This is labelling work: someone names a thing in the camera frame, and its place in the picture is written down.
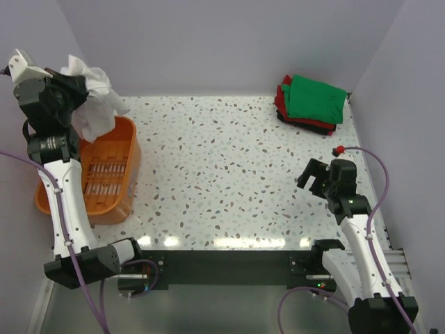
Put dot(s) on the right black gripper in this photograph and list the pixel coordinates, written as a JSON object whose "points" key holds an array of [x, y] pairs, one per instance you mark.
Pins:
{"points": [[316, 168]]}

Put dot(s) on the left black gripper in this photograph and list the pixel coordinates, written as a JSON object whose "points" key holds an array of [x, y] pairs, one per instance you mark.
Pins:
{"points": [[72, 82]]}

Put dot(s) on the white t shirt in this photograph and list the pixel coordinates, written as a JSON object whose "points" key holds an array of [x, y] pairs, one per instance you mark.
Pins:
{"points": [[96, 116]]}

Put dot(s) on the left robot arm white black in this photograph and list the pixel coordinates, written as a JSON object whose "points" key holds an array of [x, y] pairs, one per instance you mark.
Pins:
{"points": [[78, 257]]}

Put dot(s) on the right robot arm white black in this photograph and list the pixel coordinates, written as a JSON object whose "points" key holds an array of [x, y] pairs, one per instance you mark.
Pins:
{"points": [[376, 302]]}

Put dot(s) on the green folded t shirt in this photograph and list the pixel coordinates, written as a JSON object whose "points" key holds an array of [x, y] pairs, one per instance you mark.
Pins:
{"points": [[313, 100]]}

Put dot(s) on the red folded t shirt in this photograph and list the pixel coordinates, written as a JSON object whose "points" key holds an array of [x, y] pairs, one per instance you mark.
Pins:
{"points": [[281, 106]]}

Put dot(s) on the orange plastic basket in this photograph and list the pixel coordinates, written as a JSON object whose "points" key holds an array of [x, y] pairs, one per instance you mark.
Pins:
{"points": [[109, 171]]}

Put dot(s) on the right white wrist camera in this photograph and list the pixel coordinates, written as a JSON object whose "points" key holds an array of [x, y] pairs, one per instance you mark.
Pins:
{"points": [[341, 153]]}

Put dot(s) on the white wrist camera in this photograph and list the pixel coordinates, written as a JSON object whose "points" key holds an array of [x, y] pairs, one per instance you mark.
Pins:
{"points": [[341, 153], [20, 67]]}

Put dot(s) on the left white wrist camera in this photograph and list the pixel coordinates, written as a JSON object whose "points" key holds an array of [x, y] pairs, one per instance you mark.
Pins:
{"points": [[20, 67]]}

